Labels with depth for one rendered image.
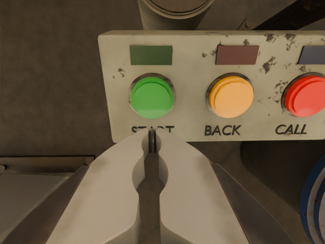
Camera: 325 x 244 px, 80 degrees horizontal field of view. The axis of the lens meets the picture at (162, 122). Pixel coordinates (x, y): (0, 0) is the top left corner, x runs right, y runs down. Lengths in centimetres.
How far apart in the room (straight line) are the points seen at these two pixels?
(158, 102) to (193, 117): 4
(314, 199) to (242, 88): 40
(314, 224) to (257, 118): 39
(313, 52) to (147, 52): 14
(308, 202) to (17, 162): 97
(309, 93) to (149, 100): 15
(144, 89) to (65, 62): 71
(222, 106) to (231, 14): 72
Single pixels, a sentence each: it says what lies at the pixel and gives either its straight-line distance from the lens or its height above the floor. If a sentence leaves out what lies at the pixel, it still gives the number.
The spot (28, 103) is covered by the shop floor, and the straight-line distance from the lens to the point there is 94.
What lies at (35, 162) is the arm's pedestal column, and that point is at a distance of 95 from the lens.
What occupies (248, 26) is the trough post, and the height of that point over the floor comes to 1.
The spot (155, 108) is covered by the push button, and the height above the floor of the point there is 61.
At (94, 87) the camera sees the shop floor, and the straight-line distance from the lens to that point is 83.
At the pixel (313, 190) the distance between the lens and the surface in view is 54.
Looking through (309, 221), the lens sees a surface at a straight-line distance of 57.
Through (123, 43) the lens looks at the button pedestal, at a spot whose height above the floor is 62.
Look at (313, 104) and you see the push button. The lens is 24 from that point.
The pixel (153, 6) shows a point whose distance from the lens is 30.
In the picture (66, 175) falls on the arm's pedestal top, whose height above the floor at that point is 11.
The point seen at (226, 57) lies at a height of 61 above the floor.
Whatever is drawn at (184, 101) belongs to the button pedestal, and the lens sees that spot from 19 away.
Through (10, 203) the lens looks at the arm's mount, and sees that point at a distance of 69.
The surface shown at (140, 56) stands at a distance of 18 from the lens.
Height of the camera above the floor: 79
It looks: 81 degrees down
